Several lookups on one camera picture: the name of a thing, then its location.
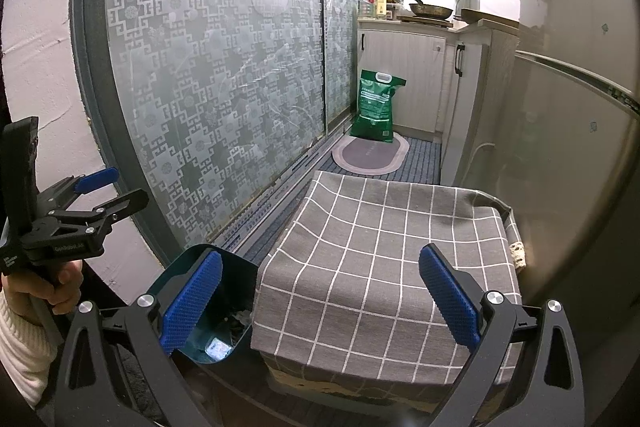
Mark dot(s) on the silver refrigerator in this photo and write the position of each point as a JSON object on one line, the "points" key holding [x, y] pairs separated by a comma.
{"points": [[575, 157]]}

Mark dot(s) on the person's left hand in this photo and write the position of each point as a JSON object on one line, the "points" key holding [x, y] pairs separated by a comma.
{"points": [[60, 292]]}

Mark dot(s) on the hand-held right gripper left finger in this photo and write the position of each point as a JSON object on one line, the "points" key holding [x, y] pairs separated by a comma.
{"points": [[192, 307]]}

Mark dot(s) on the person's left forearm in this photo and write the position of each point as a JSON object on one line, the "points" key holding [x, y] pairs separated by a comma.
{"points": [[25, 352]]}

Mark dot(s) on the flat dark cooktop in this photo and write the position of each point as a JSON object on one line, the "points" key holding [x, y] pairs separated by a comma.
{"points": [[425, 21]]}

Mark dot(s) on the grey checked tablecloth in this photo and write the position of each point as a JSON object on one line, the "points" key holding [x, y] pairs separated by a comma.
{"points": [[380, 267]]}

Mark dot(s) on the oval grey floor mat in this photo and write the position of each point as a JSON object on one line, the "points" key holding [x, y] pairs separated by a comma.
{"points": [[367, 154]]}

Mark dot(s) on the frying pan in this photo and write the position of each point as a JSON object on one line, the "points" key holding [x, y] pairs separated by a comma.
{"points": [[432, 10]]}

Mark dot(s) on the teal plastic bin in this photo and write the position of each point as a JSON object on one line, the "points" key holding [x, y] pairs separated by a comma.
{"points": [[235, 277]]}

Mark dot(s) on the green rice bag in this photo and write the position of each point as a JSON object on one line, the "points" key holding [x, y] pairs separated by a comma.
{"points": [[375, 107]]}

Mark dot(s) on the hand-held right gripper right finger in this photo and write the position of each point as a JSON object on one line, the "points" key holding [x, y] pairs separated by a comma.
{"points": [[450, 302]]}

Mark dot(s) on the patterned frosted glass door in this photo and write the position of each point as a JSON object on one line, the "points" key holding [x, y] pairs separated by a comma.
{"points": [[200, 82], [345, 32]]}

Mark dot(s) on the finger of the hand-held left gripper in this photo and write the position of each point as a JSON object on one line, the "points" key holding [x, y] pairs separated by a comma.
{"points": [[125, 202], [97, 179]]}

